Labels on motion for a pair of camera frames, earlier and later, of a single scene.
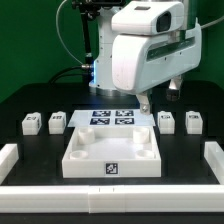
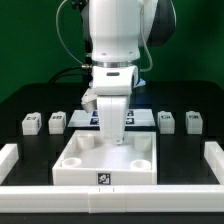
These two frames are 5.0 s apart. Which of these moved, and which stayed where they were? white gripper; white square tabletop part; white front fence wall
Moved: white gripper; white square tabletop part
Stayed: white front fence wall
